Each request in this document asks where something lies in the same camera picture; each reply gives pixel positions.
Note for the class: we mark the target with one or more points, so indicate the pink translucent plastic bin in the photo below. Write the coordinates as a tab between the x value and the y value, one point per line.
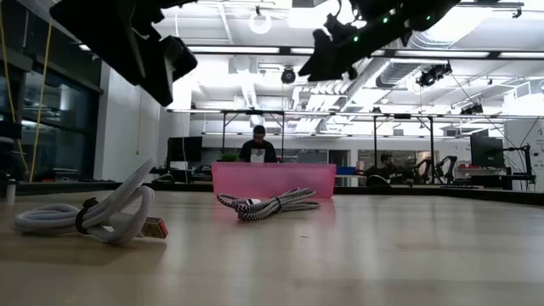
272	178

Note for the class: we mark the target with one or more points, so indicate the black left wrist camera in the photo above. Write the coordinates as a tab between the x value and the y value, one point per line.
180	57

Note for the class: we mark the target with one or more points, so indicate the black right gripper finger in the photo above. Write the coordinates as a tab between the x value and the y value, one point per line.
336	32
325	61

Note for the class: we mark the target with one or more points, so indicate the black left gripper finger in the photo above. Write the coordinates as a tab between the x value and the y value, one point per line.
155	72

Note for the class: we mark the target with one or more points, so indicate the person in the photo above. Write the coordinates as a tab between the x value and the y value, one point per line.
387	168
258	149

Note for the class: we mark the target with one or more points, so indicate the small white bottle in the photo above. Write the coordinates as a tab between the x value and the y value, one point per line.
10	191

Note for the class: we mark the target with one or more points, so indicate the black metal table frame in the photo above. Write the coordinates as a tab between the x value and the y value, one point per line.
404	115
224	132

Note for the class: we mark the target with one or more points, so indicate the green potted plant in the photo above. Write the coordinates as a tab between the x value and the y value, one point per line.
229	157

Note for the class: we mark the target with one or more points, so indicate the black background robot arm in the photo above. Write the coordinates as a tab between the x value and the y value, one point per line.
442	168

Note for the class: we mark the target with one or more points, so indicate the blue box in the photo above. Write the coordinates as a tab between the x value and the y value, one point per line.
346	171

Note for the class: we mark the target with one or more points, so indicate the black overhead light bar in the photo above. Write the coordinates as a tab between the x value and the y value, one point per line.
382	52

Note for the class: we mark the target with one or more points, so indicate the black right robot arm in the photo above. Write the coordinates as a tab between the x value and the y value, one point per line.
408	8

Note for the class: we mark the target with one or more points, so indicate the black ceiling camera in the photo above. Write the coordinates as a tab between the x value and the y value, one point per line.
433	74
288	75

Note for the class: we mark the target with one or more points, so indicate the black computer monitor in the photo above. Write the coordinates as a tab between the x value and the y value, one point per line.
486	151
185	149

